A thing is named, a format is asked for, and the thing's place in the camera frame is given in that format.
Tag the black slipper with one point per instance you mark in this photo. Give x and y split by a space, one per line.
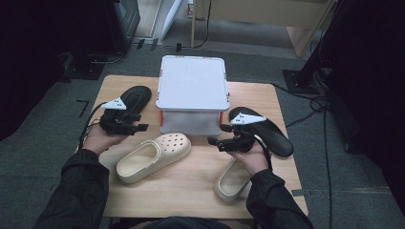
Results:
275 138
140 93

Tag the cream clog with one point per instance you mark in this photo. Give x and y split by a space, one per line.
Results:
229 184
172 146

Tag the black stand base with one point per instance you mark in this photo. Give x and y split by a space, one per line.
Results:
82 68

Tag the white board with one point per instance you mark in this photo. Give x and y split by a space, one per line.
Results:
172 19

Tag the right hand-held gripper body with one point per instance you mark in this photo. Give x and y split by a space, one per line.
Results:
240 141

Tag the black cabinet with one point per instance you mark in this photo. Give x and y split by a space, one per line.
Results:
125 22

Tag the light wooden desk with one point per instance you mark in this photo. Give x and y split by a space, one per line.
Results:
254 11

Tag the person's left hand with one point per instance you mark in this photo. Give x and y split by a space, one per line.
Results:
98 140

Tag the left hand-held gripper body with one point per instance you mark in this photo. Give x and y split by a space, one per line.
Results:
116 124

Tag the black metal stand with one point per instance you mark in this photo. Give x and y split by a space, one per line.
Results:
299 81

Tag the person's right hand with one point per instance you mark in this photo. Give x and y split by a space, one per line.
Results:
254 160

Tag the white shoe rack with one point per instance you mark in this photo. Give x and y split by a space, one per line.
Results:
191 82

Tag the person's dark trousers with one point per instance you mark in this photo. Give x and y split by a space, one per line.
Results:
181 223

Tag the dark curtain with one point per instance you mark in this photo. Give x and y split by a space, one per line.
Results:
31 63
372 95

